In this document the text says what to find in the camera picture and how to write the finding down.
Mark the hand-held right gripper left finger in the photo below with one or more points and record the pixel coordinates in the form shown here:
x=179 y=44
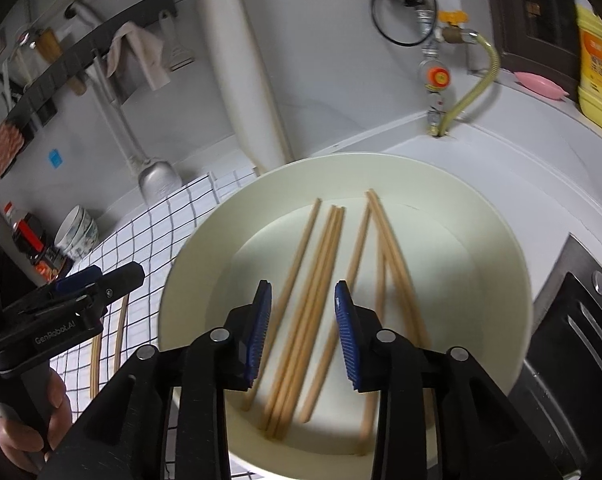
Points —
x=258 y=335

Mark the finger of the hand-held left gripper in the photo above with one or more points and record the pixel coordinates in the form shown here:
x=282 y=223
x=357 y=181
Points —
x=123 y=280
x=78 y=279

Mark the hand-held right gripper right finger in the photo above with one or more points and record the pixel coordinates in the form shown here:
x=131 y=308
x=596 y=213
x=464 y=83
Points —
x=348 y=340

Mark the single wooden chopstick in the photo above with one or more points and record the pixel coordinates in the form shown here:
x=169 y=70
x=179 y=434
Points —
x=95 y=365
x=120 y=332

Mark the pile of wooden chopsticks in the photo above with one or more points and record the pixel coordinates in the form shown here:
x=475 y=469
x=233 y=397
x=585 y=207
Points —
x=326 y=270

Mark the cream round basin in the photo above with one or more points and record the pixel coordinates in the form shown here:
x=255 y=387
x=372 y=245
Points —
x=456 y=240

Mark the person's left hand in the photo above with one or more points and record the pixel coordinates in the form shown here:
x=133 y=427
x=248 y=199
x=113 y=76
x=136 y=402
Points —
x=58 y=410

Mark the white floral bowl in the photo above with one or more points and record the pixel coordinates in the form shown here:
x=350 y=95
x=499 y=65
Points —
x=90 y=247
x=71 y=225

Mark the stacked patterned bowls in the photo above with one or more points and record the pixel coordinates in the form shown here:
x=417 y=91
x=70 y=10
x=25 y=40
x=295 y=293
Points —
x=83 y=237

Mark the dark soy sauce bottle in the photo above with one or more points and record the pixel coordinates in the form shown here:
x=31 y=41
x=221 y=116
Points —
x=31 y=240

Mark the white black-checked cloth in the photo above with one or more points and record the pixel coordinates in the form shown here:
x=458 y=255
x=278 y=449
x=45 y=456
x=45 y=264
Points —
x=181 y=210

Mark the metal spatula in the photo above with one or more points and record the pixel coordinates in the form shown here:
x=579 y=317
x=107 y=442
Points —
x=156 y=180

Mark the red white patterned cloth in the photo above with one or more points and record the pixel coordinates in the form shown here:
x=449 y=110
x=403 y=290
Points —
x=3 y=147

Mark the beige hanging cloth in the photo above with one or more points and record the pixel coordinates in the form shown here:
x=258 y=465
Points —
x=141 y=52

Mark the black gas stove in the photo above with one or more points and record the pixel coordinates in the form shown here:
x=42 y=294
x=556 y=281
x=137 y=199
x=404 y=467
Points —
x=581 y=350

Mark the white scraper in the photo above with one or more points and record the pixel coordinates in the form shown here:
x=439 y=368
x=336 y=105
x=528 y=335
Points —
x=173 y=47

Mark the white vertical pipe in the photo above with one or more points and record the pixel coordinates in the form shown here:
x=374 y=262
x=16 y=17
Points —
x=241 y=60

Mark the gas regulator orange dial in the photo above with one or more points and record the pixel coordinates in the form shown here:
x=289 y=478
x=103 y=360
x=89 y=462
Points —
x=436 y=76

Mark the pink soap dish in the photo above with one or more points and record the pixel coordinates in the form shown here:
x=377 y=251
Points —
x=538 y=85

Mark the yellow detergent bottle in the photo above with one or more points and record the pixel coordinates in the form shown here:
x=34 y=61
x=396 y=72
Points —
x=601 y=70

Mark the blue wall sticker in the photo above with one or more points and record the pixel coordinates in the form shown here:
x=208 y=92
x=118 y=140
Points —
x=55 y=158

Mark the black wall rail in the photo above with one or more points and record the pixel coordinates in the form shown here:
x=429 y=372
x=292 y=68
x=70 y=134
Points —
x=56 y=67

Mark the dark window frame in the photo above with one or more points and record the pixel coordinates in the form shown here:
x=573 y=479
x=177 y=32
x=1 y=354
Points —
x=536 y=20

